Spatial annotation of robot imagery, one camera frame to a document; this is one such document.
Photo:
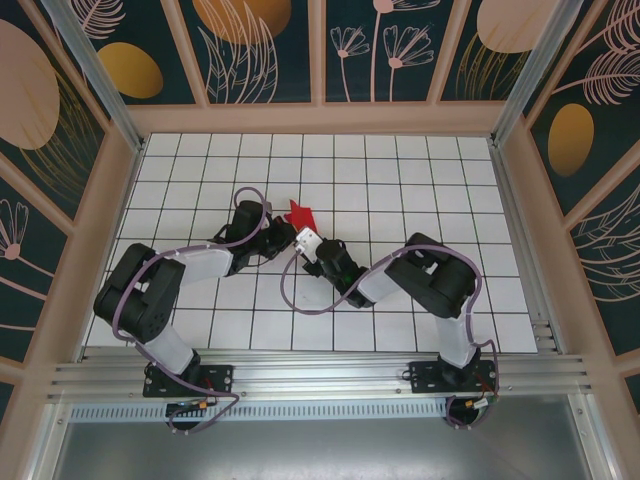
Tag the red cloth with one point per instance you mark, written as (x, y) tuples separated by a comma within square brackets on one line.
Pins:
[(300, 215)]

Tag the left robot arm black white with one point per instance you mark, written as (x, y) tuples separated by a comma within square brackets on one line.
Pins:
[(170, 350)]

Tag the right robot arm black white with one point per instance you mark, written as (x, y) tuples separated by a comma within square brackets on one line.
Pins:
[(457, 345)]

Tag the white grid table mat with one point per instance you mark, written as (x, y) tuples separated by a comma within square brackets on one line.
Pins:
[(400, 165)]

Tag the aluminium mounting rail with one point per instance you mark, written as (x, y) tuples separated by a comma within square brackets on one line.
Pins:
[(320, 375)]

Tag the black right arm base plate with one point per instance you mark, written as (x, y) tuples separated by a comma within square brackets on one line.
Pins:
[(425, 380)]

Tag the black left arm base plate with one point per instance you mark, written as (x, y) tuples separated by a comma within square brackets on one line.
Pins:
[(217, 372)]

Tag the aluminium frame post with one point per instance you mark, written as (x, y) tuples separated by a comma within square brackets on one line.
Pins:
[(102, 85), (532, 75)]

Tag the aluminium side rail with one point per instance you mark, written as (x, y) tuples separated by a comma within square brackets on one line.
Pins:
[(542, 330)]

